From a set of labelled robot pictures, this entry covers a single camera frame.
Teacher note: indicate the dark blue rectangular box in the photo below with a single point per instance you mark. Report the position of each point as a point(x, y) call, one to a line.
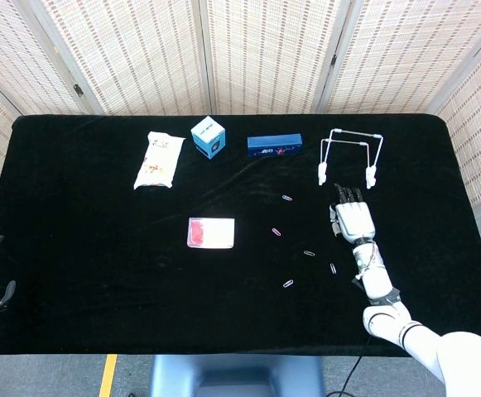
point(275, 145)

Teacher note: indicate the light blue cube box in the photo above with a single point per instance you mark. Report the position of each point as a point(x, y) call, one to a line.
point(208, 138)

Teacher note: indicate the black velvet tablecloth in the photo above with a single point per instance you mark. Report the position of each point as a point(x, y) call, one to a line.
point(99, 269)

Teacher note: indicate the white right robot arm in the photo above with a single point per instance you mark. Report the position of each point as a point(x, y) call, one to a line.
point(378, 281)

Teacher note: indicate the metal screen hinge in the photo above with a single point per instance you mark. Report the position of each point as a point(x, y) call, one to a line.
point(77, 89)
point(334, 59)

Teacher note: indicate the yellow floor tape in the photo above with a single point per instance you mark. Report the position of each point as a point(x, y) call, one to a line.
point(108, 374)

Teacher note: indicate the silver paper clip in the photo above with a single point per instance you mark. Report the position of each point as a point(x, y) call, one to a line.
point(310, 253)
point(288, 283)
point(333, 268)
point(287, 198)
point(277, 232)

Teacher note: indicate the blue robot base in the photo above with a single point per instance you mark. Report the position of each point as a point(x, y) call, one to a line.
point(240, 372)

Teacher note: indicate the clear flat plastic box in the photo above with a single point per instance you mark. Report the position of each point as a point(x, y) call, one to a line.
point(211, 232)

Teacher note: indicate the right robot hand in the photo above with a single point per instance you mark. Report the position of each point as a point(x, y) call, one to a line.
point(354, 221)

